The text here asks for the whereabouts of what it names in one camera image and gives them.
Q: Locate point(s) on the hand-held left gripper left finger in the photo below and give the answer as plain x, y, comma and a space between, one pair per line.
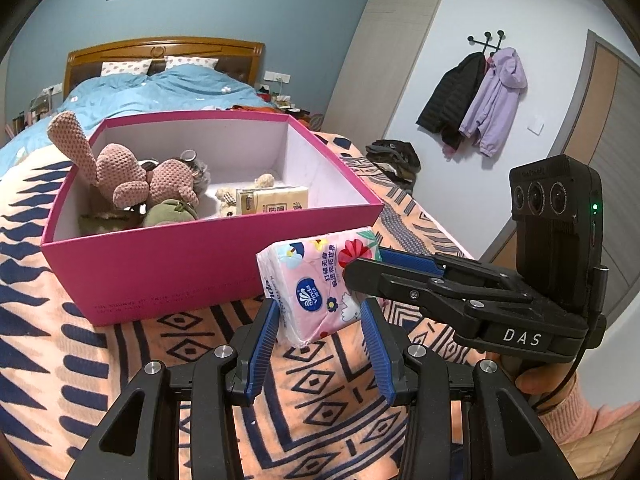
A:
262, 355

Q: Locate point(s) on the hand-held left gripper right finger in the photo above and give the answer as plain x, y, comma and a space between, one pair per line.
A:
377, 355

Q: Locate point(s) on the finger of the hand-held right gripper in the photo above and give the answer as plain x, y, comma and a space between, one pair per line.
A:
410, 258
400, 285

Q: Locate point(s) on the pink floral tissue pack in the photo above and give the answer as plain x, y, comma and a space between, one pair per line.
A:
310, 285

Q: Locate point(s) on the pink cardboard box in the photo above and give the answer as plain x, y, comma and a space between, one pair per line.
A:
175, 265

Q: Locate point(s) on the yellow tissue pack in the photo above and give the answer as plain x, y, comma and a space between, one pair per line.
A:
272, 200

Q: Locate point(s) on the person's right hand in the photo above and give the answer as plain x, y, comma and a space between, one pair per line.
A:
530, 382

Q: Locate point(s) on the orange patterned blanket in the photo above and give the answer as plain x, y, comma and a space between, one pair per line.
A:
325, 395

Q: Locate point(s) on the dark bag on floor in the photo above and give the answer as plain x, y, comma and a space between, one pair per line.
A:
395, 160

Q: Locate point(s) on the wooden door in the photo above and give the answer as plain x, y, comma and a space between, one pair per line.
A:
615, 135

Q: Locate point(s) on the purple hooded jacket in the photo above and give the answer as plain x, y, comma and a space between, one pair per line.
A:
495, 100

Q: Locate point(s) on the black jacket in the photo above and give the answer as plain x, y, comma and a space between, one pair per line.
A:
450, 100

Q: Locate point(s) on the green plush toy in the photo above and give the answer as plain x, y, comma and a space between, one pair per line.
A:
167, 212

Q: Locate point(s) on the grey plush toy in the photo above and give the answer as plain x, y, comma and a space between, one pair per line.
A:
197, 170

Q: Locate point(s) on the bedside clutter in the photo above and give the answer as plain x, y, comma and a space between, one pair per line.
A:
287, 102
35, 110

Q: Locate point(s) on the beige wardrobe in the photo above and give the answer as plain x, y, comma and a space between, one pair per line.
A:
390, 45

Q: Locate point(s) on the beige quilted garment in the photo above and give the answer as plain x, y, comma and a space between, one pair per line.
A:
600, 450

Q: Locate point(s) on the pink plush rabbit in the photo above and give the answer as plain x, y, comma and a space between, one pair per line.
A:
120, 165

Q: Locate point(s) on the blue duvet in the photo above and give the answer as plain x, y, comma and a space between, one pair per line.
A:
150, 90

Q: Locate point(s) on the white dotted pillow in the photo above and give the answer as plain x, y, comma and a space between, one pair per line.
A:
192, 63
127, 67

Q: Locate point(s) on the white light switch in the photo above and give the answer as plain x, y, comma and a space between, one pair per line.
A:
537, 125

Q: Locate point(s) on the black wall coat rack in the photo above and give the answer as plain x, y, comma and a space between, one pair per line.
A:
485, 42

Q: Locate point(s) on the white wall socket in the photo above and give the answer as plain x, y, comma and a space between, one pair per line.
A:
276, 76

